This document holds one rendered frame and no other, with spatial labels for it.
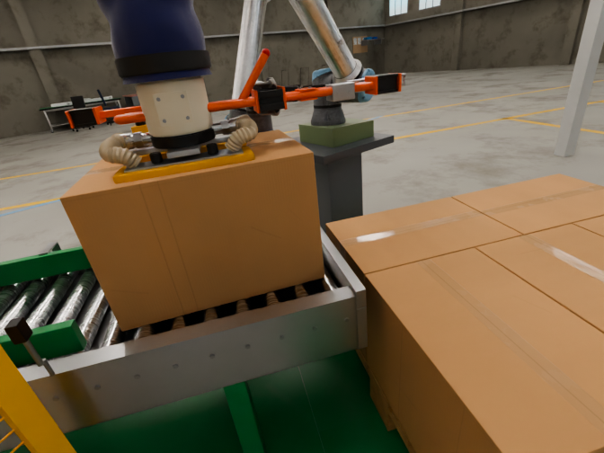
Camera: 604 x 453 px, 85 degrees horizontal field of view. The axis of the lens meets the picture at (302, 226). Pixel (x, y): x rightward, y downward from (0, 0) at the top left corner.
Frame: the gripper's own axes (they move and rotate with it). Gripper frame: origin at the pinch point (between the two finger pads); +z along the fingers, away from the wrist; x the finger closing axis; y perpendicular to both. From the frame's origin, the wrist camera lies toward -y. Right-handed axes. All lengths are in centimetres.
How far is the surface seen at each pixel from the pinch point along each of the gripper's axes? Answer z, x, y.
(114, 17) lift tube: 7.9, 20.8, 34.7
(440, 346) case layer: 51, -53, -22
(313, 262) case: 16.2, -46.2, -2.2
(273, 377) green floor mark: 1, -108, 16
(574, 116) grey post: -160, -61, -316
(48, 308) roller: -4, -55, 82
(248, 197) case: 17.0, -21.6, 13.6
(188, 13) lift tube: 5.7, 20.8, 19.3
